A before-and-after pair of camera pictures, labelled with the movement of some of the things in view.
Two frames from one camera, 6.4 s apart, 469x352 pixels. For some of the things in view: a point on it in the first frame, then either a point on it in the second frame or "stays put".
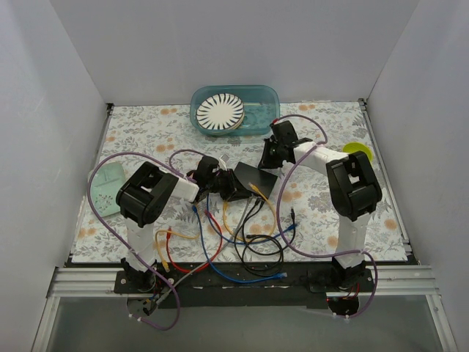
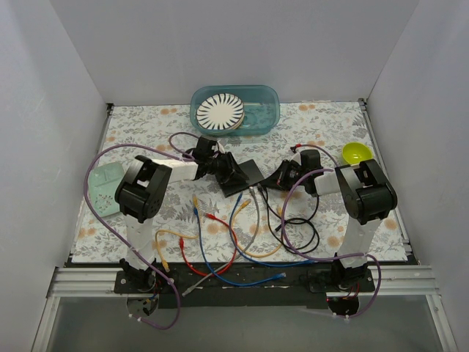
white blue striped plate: (220, 111) stays put
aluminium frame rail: (405, 282) stays put
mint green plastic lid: (106, 180) stays put
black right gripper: (273, 155) to (284, 176)
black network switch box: (261, 179) stays put
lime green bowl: (355, 147) stays put
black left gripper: (228, 182) to (227, 167)
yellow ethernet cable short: (171, 232) stays put
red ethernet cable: (168, 233) to (211, 215)
